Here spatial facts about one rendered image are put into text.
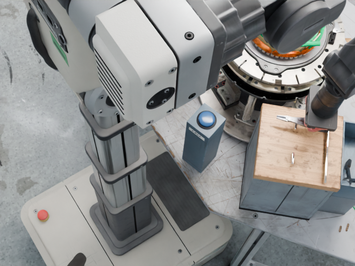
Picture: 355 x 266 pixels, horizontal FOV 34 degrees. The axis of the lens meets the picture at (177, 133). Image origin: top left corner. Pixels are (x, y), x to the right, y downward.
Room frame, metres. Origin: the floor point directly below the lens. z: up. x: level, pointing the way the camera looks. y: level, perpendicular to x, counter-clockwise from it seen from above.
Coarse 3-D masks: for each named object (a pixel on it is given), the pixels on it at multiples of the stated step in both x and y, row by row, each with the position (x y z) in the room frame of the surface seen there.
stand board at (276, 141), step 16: (272, 112) 0.63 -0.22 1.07; (288, 112) 0.64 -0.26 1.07; (304, 112) 0.64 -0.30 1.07; (272, 128) 0.59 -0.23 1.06; (288, 128) 0.59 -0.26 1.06; (304, 128) 0.60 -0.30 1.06; (272, 144) 0.55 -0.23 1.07; (288, 144) 0.55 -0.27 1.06; (304, 144) 0.56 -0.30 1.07; (320, 144) 0.56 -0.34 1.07; (336, 144) 0.57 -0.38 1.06; (256, 160) 0.50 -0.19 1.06; (272, 160) 0.51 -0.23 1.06; (288, 160) 0.51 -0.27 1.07; (304, 160) 0.52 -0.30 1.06; (320, 160) 0.52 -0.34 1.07; (336, 160) 0.52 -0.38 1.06; (256, 176) 0.47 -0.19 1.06; (272, 176) 0.47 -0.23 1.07; (288, 176) 0.47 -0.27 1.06; (304, 176) 0.48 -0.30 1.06; (320, 176) 0.48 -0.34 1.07; (336, 176) 0.48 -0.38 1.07
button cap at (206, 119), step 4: (204, 112) 0.63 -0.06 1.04; (208, 112) 0.63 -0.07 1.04; (200, 116) 0.61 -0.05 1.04; (204, 116) 0.61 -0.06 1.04; (208, 116) 0.62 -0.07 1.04; (212, 116) 0.62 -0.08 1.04; (200, 120) 0.60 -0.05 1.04; (204, 120) 0.60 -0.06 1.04; (208, 120) 0.60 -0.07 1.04; (212, 120) 0.61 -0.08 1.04; (200, 124) 0.60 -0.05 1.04; (204, 124) 0.59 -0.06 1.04; (208, 124) 0.59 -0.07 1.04; (212, 124) 0.60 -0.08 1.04
